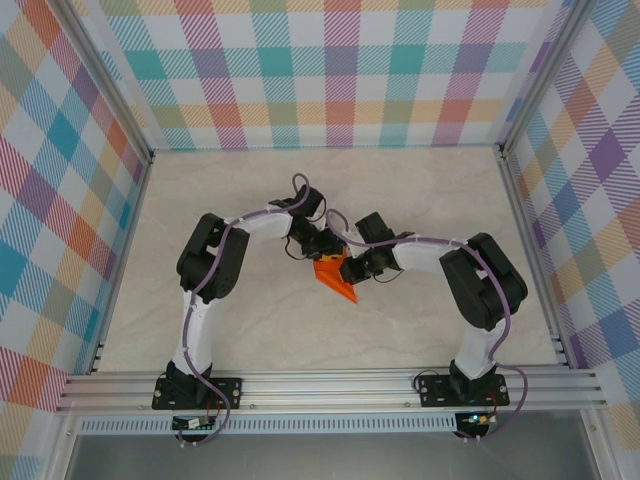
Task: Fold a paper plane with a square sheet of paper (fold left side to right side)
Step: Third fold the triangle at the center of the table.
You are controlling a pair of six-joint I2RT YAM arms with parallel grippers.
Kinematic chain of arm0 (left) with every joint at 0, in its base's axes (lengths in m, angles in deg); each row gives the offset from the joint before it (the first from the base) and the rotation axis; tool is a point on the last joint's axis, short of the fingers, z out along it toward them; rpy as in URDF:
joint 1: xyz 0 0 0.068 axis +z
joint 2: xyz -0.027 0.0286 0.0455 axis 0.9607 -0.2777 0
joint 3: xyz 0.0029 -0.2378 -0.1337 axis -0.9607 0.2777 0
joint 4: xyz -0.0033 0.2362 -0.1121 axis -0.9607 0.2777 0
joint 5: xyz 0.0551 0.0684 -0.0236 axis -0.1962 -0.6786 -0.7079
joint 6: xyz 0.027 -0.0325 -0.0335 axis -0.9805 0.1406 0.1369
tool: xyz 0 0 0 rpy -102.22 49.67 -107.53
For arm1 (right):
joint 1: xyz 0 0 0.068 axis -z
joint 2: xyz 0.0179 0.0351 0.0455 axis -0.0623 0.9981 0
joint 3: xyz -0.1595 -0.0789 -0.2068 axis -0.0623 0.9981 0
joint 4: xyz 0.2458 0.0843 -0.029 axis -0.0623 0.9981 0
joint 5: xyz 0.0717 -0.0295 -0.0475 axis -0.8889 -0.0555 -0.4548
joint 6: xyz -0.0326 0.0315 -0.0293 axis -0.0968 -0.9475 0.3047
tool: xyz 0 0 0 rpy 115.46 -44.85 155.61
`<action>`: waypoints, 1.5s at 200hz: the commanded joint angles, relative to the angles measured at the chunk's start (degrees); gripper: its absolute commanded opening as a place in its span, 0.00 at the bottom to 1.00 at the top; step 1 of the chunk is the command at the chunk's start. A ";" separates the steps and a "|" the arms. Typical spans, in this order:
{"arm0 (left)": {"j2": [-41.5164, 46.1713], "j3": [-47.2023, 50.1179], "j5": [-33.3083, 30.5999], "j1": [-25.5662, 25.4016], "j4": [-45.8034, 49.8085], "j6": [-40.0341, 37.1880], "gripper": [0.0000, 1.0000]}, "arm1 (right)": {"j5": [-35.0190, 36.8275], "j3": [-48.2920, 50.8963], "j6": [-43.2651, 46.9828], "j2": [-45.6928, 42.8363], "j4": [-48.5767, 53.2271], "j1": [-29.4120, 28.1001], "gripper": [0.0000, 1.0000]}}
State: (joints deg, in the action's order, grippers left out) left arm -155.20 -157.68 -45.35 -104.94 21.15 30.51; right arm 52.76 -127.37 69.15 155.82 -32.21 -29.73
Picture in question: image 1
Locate orange cloth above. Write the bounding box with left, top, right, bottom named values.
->
left=312, top=252, right=360, bottom=305

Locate thin black left gripper wire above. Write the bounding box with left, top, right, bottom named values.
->
left=283, top=234, right=306, bottom=262

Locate aluminium front frame beam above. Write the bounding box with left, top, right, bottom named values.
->
left=54, top=367, right=609, bottom=414

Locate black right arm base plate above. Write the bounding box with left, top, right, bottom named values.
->
left=417, top=374, right=510, bottom=409

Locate perforated white cable tray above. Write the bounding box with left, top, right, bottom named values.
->
left=77, top=417, right=459, bottom=435

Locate aluminium side rail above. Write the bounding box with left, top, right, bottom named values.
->
left=87, top=152, right=156, bottom=375
left=497, top=147, right=574, bottom=369

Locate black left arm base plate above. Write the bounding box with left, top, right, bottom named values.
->
left=152, top=375, right=245, bottom=412

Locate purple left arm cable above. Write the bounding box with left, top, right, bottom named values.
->
left=177, top=172, right=314, bottom=449

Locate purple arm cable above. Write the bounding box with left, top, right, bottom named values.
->
left=324, top=208, right=531, bottom=445
left=177, top=172, right=314, bottom=449

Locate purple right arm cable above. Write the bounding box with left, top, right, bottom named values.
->
left=324, top=208, right=531, bottom=445

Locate aluminium frame post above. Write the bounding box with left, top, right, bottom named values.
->
left=499, top=0, right=589, bottom=159
left=57, top=0, right=156, bottom=164

